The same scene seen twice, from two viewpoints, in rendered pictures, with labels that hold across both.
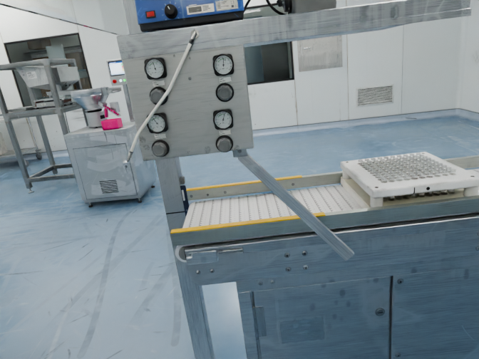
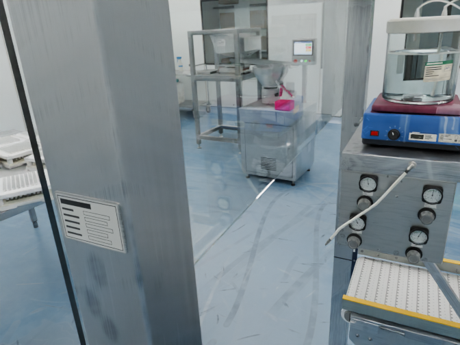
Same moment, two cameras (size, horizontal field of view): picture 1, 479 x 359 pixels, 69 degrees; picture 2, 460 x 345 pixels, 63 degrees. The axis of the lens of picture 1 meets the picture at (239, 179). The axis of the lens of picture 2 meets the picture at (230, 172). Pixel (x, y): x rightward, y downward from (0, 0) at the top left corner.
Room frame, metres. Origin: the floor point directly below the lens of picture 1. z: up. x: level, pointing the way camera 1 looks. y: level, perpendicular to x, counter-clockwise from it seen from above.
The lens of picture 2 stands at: (-0.13, 0.07, 1.53)
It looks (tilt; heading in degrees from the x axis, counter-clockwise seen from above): 21 degrees down; 26
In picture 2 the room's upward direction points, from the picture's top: 3 degrees counter-clockwise
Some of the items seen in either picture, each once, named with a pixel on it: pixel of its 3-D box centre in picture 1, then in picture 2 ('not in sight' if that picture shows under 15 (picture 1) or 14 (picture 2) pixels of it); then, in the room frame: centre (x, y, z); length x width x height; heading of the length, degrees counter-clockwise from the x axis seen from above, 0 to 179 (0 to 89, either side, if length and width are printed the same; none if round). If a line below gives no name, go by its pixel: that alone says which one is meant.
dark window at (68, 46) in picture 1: (50, 73); not in sight; (6.31, 2.95, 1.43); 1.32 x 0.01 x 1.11; 84
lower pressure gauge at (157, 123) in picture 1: (157, 123); (357, 222); (0.66, 0.14, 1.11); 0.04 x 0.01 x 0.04; 89
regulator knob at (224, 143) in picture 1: (224, 142); (413, 254); (0.65, 0.02, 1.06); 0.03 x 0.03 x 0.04; 89
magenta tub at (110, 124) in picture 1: (112, 124); not in sight; (3.35, 1.13, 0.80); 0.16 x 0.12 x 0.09; 84
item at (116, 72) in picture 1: (125, 91); not in sight; (3.68, 1.04, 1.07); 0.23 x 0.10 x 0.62; 84
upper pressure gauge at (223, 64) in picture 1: (223, 65); (432, 194); (0.66, 0.00, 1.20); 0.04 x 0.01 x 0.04; 89
